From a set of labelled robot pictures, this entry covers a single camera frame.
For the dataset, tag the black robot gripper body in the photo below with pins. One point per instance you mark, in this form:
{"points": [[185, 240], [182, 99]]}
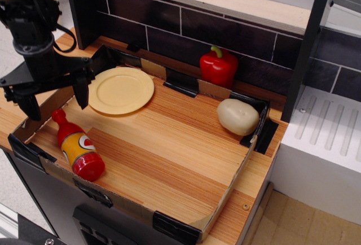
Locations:
{"points": [[45, 72]]}

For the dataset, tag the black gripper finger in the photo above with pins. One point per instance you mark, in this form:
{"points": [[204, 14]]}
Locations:
{"points": [[81, 91], [30, 106]]}

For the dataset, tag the red hot sauce bottle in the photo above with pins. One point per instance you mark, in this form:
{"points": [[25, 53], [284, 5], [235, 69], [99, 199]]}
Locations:
{"points": [[77, 147]]}

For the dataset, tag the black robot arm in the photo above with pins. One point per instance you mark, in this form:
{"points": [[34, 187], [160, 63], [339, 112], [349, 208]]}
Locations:
{"points": [[32, 23]]}

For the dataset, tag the cardboard fence with black tape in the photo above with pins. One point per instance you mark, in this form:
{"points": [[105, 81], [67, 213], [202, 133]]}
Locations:
{"points": [[173, 173]]}

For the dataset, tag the yellow plastic plate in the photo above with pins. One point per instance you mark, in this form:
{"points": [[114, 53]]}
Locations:
{"points": [[120, 90]]}

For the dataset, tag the red toy bell pepper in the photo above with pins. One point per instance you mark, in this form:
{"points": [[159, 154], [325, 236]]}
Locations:
{"points": [[219, 67]]}

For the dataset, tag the beige toy potato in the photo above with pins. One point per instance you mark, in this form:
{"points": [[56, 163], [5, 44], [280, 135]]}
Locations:
{"points": [[238, 117]]}

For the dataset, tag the white sink drainboard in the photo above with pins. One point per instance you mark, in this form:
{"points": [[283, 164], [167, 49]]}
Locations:
{"points": [[318, 161]]}

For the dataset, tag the black vertical post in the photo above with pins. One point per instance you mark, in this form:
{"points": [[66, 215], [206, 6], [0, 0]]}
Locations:
{"points": [[317, 20]]}

